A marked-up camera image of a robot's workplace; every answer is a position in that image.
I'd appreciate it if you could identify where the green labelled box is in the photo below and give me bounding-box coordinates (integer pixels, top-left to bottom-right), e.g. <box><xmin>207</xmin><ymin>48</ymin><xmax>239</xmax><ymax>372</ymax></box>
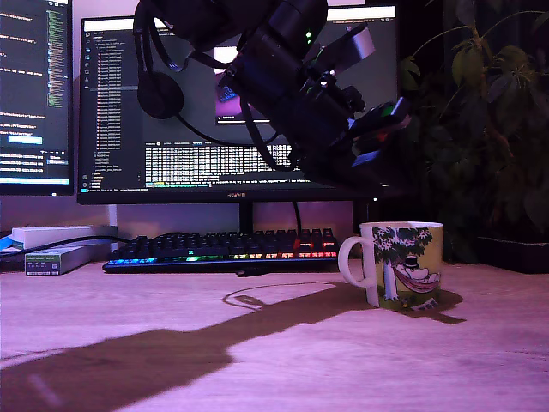
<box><xmin>24</xmin><ymin>244</ymin><xmax>113</xmax><ymax>276</ymax></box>

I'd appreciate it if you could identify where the dark plant pot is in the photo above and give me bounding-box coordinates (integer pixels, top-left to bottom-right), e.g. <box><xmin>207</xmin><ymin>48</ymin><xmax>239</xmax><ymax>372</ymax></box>
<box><xmin>475</xmin><ymin>235</ymin><xmax>549</xmax><ymax>276</ymax></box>

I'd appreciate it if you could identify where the black monitor stand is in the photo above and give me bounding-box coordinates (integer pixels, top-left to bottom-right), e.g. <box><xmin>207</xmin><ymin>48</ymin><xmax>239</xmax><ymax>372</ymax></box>
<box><xmin>238</xmin><ymin>201</ymin><xmax>254</xmax><ymax>235</ymax></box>

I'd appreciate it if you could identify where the black cable over boxes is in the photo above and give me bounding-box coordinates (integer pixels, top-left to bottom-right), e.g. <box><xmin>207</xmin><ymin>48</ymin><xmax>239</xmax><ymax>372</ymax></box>
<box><xmin>0</xmin><ymin>234</ymin><xmax>132</xmax><ymax>258</ymax></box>

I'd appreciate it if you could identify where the large black computer monitor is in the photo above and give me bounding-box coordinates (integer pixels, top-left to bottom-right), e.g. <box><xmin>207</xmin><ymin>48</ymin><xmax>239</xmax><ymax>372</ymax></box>
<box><xmin>76</xmin><ymin>4</ymin><xmax>402</xmax><ymax>205</ymax></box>

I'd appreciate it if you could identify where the white cardboard box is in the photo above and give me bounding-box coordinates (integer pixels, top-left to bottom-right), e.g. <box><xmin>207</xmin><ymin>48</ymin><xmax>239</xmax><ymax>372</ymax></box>
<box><xmin>11</xmin><ymin>226</ymin><xmax>118</xmax><ymax>251</ymax></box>

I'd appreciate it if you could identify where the illustrated white coffee mug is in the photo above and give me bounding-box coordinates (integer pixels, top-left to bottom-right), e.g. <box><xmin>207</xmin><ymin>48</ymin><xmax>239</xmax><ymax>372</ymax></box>
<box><xmin>337</xmin><ymin>221</ymin><xmax>444</xmax><ymax>312</ymax></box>

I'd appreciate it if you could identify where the green leafy houseplant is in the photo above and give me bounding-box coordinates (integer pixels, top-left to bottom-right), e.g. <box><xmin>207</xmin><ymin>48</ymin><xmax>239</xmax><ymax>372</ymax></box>
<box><xmin>401</xmin><ymin>0</ymin><xmax>549</xmax><ymax>264</ymax></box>

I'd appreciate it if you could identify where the black backlit keyboard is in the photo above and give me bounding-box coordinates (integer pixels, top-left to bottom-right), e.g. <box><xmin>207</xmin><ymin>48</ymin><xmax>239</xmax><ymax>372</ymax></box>
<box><xmin>101</xmin><ymin>228</ymin><xmax>342</xmax><ymax>275</ymax></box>

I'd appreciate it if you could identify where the black monitor with code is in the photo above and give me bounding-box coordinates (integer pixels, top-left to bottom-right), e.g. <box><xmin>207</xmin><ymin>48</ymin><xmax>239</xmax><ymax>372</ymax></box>
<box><xmin>0</xmin><ymin>0</ymin><xmax>75</xmax><ymax>197</ymax></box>

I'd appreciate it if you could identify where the black headset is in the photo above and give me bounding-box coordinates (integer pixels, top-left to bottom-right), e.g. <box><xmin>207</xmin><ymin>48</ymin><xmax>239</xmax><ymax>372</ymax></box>
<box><xmin>132</xmin><ymin>0</ymin><xmax>186</xmax><ymax>120</ymax></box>

